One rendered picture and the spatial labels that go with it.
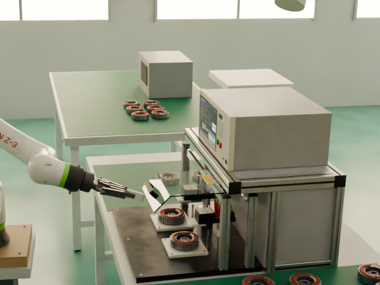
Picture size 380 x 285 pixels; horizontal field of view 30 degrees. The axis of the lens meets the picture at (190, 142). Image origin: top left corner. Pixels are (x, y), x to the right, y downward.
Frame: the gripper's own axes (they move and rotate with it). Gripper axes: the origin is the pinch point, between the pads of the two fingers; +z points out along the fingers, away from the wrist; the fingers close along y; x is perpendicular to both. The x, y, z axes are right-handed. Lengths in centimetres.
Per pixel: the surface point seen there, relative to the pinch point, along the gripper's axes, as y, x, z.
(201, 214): 0.9, 0.3, 26.6
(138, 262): 6.9, -22.1, 8.4
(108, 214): -44, -25, 2
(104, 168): -103, -23, 3
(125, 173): -94, -20, 12
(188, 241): 2.0, -10.9, 25.2
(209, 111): -18.8, 35.5, 20.7
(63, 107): -226, -27, -17
